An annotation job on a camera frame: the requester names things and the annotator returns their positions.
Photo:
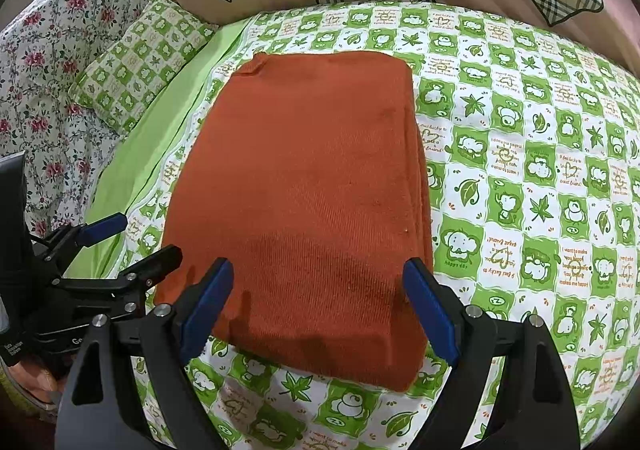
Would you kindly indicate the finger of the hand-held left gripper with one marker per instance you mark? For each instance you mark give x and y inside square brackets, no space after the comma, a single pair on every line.
[102,230]
[152,265]

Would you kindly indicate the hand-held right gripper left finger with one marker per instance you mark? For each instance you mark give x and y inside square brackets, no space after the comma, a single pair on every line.
[207,310]

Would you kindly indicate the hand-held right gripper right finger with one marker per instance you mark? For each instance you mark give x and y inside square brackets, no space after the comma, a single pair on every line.
[432,310]

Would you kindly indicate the orange knitted sweater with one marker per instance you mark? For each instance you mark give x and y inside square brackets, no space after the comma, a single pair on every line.
[305,210]

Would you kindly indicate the floral quilt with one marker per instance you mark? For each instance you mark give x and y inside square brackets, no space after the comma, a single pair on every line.
[55,80]

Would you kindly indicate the green printed bed sheet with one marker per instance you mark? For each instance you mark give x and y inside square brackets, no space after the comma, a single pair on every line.
[525,180]

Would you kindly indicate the green printed pillow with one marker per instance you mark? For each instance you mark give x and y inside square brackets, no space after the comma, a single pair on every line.
[140,60]

